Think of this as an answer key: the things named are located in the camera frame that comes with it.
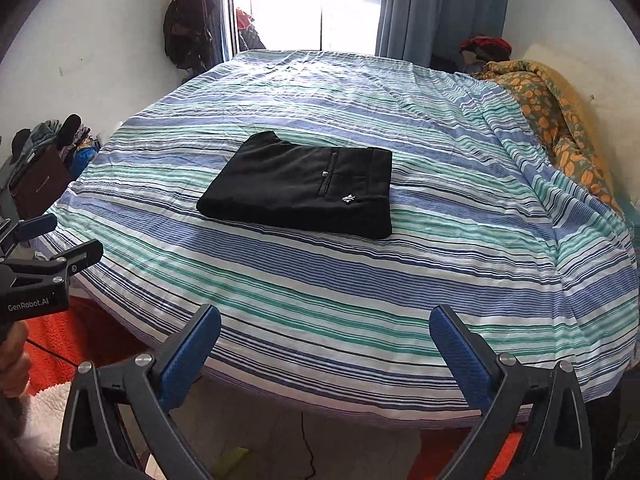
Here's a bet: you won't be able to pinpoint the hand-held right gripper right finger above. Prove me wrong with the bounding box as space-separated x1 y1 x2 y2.
429 304 594 480

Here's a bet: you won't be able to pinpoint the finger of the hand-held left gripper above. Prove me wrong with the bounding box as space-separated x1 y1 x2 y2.
0 239 105 282
0 213 59 257

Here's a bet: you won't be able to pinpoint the black pants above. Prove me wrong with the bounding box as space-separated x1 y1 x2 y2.
196 130 393 240

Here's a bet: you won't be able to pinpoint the orange floral blanket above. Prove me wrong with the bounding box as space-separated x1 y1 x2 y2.
472 60 626 217

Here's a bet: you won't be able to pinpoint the hanging black jacket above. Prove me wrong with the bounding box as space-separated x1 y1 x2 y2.
163 0 217 72

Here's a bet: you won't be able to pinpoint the dark clothes pile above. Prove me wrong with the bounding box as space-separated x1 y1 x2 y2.
10 114 97 162

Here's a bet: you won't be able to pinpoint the blue bag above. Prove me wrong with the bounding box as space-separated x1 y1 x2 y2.
73 145 102 180

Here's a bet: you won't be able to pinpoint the white fluffy rug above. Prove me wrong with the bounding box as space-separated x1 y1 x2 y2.
19 384 78 480

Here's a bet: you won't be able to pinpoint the blue curtain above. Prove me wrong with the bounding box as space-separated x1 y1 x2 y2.
375 0 510 67

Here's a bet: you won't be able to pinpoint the person's left hand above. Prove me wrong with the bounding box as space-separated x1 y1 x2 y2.
0 320 32 401

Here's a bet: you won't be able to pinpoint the striped bed sheet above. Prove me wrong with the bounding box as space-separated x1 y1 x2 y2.
37 49 640 417

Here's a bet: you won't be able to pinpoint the orange rug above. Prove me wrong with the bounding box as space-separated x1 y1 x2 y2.
19 296 527 480

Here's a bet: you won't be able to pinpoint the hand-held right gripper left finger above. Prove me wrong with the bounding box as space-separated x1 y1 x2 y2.
57 304 222 480

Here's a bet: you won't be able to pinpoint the bright window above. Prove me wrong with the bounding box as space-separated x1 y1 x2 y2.
227 0 388 58

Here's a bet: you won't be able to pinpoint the black cable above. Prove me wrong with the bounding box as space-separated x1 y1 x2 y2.
299 399 318 480

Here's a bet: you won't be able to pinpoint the clothes pile beside blanket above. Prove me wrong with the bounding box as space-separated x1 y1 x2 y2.
459 35 513 77

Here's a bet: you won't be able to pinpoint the red clothes by window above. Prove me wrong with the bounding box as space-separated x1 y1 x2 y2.
235 7 266 52

